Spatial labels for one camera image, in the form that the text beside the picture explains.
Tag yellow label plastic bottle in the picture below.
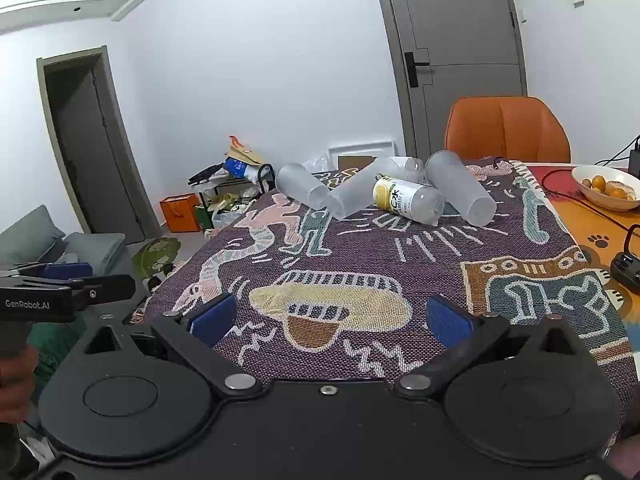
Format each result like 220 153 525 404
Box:
372 174 446 226

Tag white flat board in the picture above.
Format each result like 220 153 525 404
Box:
327 139 397 162

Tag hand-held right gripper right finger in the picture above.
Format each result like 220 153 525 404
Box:
392 293 592 402

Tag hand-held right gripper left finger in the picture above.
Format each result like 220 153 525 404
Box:
75 292 265 402

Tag brown cardboard box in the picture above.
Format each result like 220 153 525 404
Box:
337 155 379 171

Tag yellow orange toy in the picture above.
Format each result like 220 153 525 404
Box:
224 135 269 166

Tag white bowl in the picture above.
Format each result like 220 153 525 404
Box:
571 164 640 211

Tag long frosted plastic cup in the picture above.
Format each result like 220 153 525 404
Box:
326 156 402 221

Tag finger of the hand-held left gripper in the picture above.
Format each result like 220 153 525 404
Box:
64 273 137 314
0 261 95 282

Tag green camouflage round cushion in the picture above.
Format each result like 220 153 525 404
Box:
132 237 182 281

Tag orange chair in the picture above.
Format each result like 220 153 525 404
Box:
444 95 572 165

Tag dark brown door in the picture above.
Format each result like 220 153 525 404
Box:
36 45 164 244

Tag black door lock handle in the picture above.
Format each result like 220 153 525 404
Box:
403 51 431 89

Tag wide frosted plastic cup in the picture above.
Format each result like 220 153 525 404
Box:
424 150 499 227

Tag orange paw print tablecloth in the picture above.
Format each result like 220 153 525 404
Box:
525 162 640 341

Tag grey door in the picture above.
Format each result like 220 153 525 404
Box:
369 0 529 159

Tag black storage rack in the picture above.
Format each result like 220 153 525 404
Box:
188 162 274 202

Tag orange paper bag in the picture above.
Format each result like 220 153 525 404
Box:
159 193 201 232

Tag black cable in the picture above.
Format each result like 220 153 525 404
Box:
541 167 640 241

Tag grey sofa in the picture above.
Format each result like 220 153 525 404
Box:
0 204 135 288

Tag dark green cloth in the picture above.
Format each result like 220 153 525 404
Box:
27 321 83 378

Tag white plastic bag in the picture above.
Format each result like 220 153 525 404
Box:
211 199 257 232

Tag blue white packet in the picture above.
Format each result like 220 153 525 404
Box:
224 157 262 184

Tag short frosted plastic cup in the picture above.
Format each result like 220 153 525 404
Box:
274 162 332 209

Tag black power strip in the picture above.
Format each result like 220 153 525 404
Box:
609 252 640 295

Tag purple printed blanket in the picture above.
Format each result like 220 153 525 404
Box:
141 156 635 403

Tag person's left hand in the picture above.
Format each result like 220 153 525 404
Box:
0 343 40 425

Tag clear plastic cup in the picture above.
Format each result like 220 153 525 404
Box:
387 156 426 182

